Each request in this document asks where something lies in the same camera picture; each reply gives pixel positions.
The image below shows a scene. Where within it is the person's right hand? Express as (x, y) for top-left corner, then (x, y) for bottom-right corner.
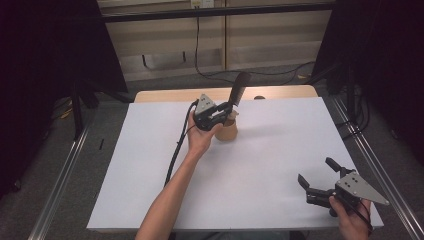
(327, 195), (373, 240)

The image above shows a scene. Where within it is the black horizontal bar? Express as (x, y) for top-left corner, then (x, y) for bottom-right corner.
(99, 2), (337, 24)

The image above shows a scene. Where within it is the aluminium rail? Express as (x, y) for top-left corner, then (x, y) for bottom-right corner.
(27, 113), (97, 240)
(329, 95), (424, 240)

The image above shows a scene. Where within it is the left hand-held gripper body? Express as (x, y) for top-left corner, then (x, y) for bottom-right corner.
(192, 93), (224, 132)

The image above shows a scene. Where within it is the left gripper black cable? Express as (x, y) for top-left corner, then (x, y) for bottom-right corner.
(163, 99), (200, 188)

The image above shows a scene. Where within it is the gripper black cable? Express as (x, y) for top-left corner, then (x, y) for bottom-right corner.
(344, 199), (374, 235)
(163, 99), (200, 188)

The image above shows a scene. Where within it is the black curtain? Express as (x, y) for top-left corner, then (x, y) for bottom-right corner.
(311, 0), (424, 165)
(0, 0), (130, 202)

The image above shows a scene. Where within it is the black metal stand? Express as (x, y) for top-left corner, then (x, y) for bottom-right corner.
(308, 62), (357, 116)
(70, 79), (101, 142)

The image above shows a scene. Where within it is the wall socket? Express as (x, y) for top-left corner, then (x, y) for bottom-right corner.
(190, 0), (215, 10)

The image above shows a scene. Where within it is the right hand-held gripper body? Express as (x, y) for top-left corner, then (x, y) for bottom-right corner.
(305, 169), (391, 218)

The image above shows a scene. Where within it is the person's left hand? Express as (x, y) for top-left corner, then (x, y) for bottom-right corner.
(186, 110), (222, 159)

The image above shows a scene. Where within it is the bundle of black cables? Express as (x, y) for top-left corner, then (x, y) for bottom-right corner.
(335, 84), (372, 142)

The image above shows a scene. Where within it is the white board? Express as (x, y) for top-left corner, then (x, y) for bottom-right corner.
(86, 96), (385, 232)

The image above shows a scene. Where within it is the wooden table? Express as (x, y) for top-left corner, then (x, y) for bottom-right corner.
(133, 84), (319, 104)

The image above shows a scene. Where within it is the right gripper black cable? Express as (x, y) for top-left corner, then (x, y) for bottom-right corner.
(344, 199), (374, 235)

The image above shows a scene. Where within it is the black floor cable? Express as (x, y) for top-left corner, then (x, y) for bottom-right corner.
(193, 15), (317, 88)

